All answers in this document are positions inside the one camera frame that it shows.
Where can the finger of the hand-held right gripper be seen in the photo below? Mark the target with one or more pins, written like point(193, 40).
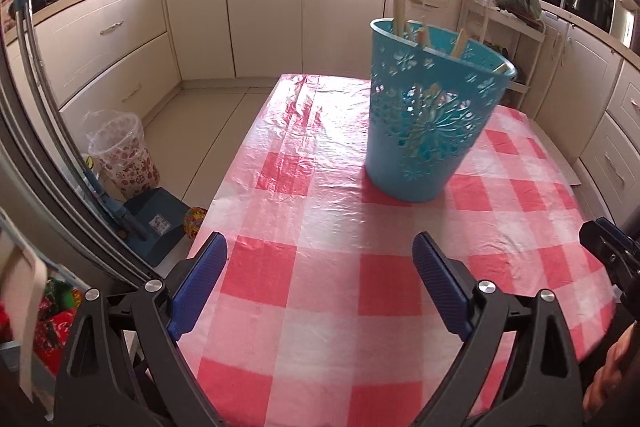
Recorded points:
point(606, 223)
point(595, 242)

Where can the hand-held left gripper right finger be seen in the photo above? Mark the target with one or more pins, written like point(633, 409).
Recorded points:
point(442, 287)

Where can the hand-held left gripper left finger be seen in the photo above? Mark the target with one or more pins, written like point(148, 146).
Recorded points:
point(197, 287)

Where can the teal perforated plastic basket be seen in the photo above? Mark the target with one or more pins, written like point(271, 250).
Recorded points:
point(415, 177)

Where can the bundle of bamboo chopsticks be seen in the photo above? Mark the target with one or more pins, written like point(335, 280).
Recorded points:
point(400, 14)

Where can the person's right hand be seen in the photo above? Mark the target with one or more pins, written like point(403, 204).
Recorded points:
point(617, 377)

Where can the yellow patterned slipper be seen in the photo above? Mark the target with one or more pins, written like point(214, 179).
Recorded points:
point(195, 222)

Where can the blue floor box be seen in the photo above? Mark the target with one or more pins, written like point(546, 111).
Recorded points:
point(160, 222)

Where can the red white checked tablecloth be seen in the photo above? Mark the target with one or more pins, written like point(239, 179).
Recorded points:
point(325, 217)

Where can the red patterned packet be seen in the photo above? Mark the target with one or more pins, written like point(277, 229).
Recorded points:
point(57, 322)

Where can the floral trash bin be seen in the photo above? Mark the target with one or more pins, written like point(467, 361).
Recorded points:
point(125, 157)

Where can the white trolley rack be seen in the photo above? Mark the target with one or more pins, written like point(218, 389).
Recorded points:
point(530, 37)

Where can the white rice cooker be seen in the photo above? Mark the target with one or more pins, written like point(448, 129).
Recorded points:
point(625, 17)

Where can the steel pot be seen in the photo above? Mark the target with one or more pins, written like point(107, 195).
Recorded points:
point(587, 4)

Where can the cream kitchen base cabinets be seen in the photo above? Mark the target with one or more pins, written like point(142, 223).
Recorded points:
point(270, 12)

